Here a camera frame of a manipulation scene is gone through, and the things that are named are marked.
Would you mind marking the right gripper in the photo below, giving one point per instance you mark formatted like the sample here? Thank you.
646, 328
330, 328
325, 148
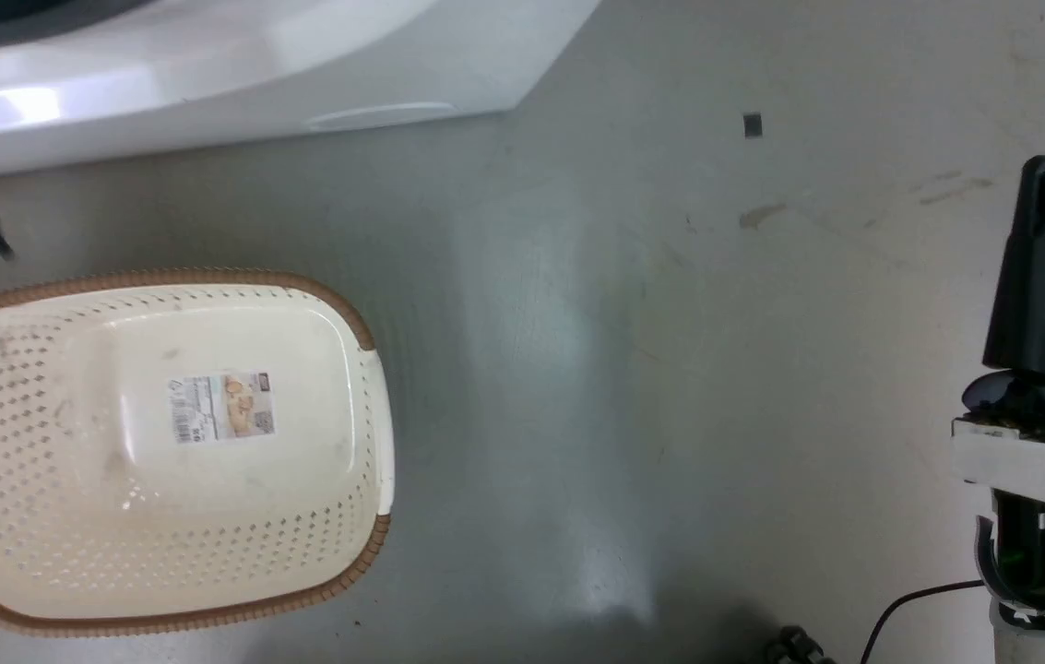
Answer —
1039, 452

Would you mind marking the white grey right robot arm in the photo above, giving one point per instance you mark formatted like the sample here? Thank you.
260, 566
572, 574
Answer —
1039, 563

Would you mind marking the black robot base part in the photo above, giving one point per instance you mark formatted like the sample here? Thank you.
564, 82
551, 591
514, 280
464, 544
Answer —
797, 647

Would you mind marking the cream perforated laundry basket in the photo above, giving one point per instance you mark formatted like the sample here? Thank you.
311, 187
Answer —
236, 516

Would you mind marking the white washing machine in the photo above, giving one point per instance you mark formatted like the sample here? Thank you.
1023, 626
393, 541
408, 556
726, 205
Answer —
208, 65

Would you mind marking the dark washing machine door glass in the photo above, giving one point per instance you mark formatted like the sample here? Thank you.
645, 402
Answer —
15, 9

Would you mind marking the small black floor marker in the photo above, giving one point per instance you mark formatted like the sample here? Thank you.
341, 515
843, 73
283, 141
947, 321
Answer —
753, 125

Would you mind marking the printed paper label sticker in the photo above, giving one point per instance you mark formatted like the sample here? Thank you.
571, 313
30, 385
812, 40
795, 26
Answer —
225, 406

